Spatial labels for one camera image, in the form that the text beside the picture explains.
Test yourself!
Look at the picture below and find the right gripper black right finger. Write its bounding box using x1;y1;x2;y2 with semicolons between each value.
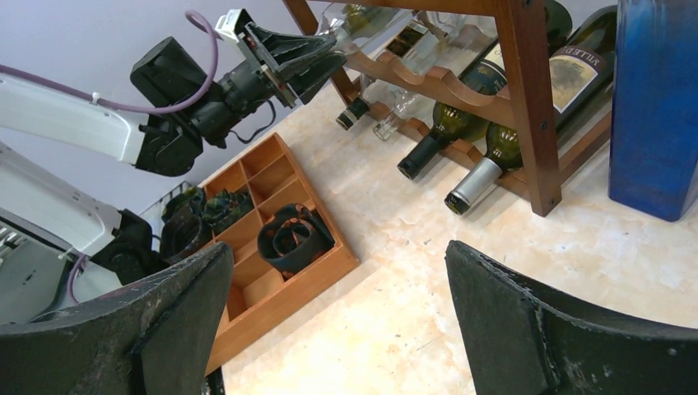
445;240;697;394

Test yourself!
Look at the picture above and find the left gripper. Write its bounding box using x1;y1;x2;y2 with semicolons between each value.
237;22;347;109

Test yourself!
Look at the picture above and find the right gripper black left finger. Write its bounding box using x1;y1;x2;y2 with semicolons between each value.
1;242;233;394

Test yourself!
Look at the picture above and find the clear liquor bottle black cap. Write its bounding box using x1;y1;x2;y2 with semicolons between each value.
336;12;444;130

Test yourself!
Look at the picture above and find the clear square glass bottle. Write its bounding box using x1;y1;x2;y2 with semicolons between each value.
373;12;496;142

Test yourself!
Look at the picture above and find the green wine bottle white label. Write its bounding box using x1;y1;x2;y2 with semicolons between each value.
398;0;573;179

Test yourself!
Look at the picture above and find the green wine bottle dark label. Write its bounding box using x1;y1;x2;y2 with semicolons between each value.
444;5;618;216

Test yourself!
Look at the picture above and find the clear tall glass bottle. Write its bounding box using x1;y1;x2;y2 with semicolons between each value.
315;2;410;55

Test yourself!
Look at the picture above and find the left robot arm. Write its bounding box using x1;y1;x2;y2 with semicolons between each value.
1;20;346;285

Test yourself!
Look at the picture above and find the wooden wine rack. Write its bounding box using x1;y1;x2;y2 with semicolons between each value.
281;0;615;218

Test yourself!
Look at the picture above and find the blue square glass bottle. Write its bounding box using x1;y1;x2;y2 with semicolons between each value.
608;0;697;222

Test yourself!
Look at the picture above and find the wooden compartment tray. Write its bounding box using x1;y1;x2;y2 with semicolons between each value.
202;133;359;373

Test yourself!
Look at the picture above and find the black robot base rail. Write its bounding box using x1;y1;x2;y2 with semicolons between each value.
201;368;226;395

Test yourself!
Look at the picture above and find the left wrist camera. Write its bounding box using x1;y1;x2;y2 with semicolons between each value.
214;8;253;44

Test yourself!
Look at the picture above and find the black cable coil tray corner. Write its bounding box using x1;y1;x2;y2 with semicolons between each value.
159;187;213;266

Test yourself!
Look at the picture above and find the black cable coil tray middle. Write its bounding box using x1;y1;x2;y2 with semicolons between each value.
202;189;254;235

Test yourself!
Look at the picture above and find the black cable coil in tray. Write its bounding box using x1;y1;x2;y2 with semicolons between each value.
256;202;337;277

